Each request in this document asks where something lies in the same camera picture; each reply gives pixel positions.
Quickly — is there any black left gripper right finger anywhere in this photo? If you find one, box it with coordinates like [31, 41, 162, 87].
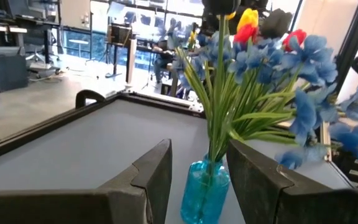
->
[226, 139, 358, 224]

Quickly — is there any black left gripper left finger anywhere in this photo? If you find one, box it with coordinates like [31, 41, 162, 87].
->
[0, 138, 173, 224]

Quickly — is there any blue glass vase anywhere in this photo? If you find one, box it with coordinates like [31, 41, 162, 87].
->
[180, 153, 231, 224]

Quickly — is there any blue artificial flower bouquet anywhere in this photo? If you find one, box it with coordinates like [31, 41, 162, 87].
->
[166, 23, 358, 170]

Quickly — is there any silver mounting plate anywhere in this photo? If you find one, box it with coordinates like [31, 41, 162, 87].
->
[188, 102, 206, 116]

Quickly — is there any black computer tower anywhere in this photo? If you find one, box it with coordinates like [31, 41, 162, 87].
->
[0, 54, 29, 93]

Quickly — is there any person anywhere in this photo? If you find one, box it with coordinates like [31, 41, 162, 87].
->
[152, 38, 180, 85]

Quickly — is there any black rolling stand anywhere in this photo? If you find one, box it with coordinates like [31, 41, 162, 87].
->
[105, 22, 137, 79]

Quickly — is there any silver aluminium post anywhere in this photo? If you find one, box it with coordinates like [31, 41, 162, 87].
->
[319, 121, 334, 163]

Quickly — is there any black table frame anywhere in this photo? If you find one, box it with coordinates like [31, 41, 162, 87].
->
[0, 91, 358, 189]

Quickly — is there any black arched cable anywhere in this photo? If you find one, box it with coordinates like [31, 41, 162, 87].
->
[75, 89, 107, 110]

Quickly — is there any black diagonal frame strut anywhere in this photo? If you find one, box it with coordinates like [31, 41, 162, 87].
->
[334, 0, 358, 95]

